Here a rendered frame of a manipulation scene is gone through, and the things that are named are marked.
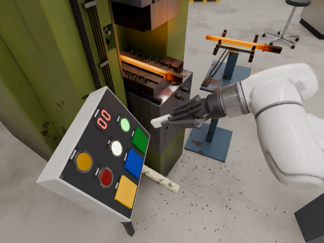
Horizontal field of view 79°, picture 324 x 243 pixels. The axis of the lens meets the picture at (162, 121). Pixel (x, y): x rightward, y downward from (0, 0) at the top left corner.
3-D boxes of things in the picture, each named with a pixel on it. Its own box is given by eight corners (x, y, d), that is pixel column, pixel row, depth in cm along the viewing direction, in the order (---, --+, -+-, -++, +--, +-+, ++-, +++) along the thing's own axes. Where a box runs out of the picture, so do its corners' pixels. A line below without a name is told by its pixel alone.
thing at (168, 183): (180, 188, 104) (181, 183, 100) (175, 196, 101) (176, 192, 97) (117, 150, 121) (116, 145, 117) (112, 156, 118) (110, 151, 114)
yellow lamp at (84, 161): (97, 162, 52) (92, 153, 49) (83, 175, 50) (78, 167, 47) (88, 156, 54) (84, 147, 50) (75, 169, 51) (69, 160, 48)
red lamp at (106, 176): (116, 177, 57) (114, 169, 54) (105, 190, 55) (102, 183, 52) (109, 172, 59) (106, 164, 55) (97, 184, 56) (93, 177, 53)
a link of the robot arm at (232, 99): (246, 98, 59) (226, 104, 61) (238, 74, 53) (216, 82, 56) (251, 120, 53) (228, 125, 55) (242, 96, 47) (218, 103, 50)
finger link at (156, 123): (173, 121, 64) (173, 123, 63) (155, 127, 67) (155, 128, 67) (168, 115, 62) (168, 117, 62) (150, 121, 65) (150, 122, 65)
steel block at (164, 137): (186, 120, 155) (193, 71, 122) (160, 155, 133) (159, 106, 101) (131, 95, 176) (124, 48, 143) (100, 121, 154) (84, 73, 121)
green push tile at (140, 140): (148, 138, 79) (138, 126, 75) (145, 153, 74) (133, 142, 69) (144, 139, 80) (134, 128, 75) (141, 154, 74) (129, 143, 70)
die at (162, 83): (173, 80, 116) (173, 67, 110) (154, 98, 105) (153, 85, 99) (119, 60, 132) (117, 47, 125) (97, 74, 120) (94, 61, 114)
